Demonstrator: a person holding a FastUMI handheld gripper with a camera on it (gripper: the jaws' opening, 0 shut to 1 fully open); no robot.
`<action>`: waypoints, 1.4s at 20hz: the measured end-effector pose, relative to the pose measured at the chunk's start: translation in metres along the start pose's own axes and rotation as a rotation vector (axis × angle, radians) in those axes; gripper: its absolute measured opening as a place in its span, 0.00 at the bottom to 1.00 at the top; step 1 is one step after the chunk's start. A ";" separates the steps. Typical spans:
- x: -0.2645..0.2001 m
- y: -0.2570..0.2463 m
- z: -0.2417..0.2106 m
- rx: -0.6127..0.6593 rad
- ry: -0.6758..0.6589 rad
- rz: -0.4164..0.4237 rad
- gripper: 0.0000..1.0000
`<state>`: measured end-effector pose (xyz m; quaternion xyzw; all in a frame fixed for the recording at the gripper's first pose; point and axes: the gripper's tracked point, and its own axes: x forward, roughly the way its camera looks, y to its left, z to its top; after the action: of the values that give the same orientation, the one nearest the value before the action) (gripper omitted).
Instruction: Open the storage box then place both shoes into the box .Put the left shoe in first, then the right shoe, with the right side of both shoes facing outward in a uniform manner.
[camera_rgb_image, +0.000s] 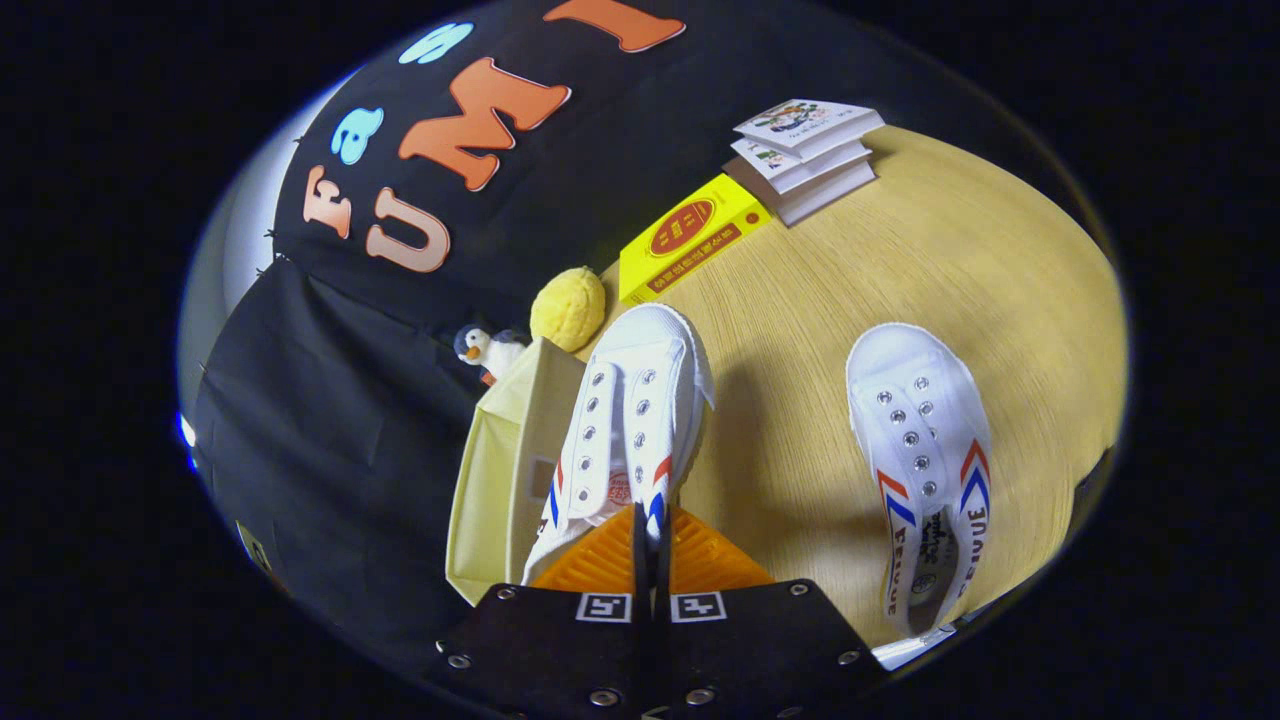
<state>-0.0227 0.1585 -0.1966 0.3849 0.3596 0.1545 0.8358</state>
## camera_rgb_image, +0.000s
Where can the white grey flat object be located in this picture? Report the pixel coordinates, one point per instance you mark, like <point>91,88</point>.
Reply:
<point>915,648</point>

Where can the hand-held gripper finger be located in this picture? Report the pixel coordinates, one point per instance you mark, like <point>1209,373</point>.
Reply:
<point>664,575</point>
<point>639,570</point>

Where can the cream fabric storage box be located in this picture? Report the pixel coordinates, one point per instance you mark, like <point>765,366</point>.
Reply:
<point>490,500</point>

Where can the penguin plush toy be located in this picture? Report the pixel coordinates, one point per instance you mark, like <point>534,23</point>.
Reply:
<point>490,350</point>

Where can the black backdrop cloth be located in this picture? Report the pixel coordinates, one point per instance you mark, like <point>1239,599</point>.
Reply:
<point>350,420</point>

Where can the yellow book with red circle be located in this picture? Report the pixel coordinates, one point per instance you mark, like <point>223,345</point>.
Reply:
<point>690,235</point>

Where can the yellow round plush ball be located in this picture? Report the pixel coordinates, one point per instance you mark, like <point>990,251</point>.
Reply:
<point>568,308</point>

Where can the white canvas shoe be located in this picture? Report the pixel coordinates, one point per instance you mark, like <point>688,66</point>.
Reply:
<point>640,400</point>
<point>915,420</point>

